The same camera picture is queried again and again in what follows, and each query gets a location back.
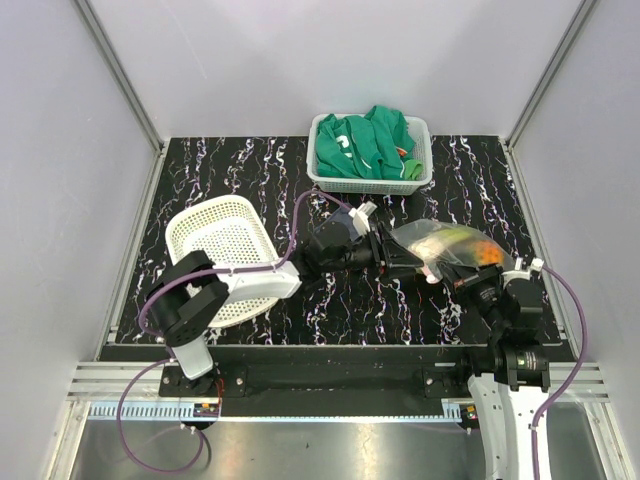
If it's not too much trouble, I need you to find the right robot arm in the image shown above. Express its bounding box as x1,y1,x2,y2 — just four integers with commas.
441,258,551,479

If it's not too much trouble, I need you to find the fake green onion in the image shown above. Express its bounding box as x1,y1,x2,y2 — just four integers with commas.
409,229,473,255

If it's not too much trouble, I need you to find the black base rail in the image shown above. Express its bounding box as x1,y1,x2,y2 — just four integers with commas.
99,343,576,419

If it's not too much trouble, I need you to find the white perforated basket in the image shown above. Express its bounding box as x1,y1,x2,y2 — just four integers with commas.
165,194,284,329

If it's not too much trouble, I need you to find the clear zip top bag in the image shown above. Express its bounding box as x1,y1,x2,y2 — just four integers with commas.
391,219,515,284

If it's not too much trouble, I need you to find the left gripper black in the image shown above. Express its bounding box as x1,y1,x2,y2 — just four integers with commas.
323,224,423,284

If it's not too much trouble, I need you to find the fake pineapple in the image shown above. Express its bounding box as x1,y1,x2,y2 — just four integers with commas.
456,240,506,267

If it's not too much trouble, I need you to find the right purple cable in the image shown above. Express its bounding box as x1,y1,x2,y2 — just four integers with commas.
529,264,587,480

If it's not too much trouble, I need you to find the dark blue cloth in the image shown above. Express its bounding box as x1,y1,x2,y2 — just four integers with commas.
313,207,360,241

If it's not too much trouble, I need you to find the green clothing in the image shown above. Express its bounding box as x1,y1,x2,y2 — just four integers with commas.
315,105,424,181

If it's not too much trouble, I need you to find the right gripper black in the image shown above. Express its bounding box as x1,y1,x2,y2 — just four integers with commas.
435,261,508,333

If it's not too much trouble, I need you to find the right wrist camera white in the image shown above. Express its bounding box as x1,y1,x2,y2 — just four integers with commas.
502,257,545,285

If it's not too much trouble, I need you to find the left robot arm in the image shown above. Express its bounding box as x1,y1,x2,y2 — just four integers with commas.
140,220,424,396

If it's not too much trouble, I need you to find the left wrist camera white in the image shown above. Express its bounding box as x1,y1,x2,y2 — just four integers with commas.
348,201,377,236

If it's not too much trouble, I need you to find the grey plastic basket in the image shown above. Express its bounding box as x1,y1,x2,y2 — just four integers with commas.
306,106,433,196

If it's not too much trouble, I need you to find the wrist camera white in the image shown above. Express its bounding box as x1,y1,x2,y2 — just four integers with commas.
502,257,545,285
348,201,377,236

